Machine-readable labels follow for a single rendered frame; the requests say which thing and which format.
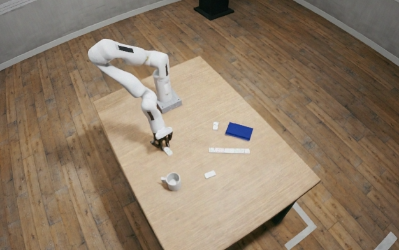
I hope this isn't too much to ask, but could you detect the white domino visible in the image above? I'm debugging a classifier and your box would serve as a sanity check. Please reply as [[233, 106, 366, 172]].
[[164, 147, 173, 156], [240, 149, 250, 154], [219, 148, 229, 154], [229, 149, 240, 154], [209, 148, 219, 153], [213, 122, 219, 131], [204, 170, 216, 179]]

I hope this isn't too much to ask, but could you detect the grey mug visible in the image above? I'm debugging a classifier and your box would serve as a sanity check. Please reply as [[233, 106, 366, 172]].
[[161, 173, 182, 191]]

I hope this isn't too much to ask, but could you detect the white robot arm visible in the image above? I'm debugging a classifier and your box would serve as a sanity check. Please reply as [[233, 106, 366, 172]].
[[88, 39, 173, 139]]

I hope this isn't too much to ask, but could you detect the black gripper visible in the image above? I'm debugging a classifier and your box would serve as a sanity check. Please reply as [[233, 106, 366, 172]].
[[150, 132, 173, 151]]

